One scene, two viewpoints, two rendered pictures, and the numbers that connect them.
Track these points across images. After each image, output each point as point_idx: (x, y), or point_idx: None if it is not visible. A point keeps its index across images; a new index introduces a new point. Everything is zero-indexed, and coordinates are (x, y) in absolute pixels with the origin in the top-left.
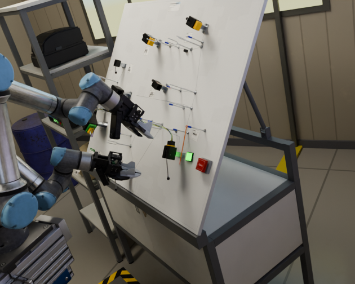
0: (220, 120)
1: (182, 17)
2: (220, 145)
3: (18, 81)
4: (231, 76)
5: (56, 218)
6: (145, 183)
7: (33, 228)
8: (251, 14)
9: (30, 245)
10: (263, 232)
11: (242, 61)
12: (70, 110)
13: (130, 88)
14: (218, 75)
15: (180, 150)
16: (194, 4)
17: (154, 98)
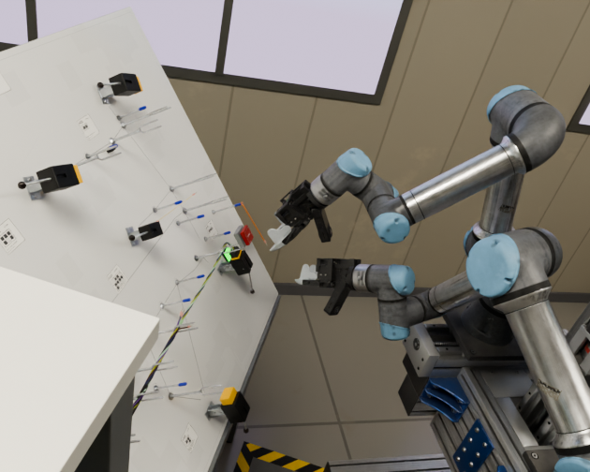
0: (213, 184)
1: (36, 98)
2: (230, 205)
3: (464, 163)
4: (183, 131)
5: (418, 329)
6: (228, 371)
7: (455, 313)
8: (141, 46)
9: None
10: None
11: (178, 107)
12: (395, 190)
13: None
14: (172, 143)
15: (215, 267)
16: (39, 61)
17: (131, 276)
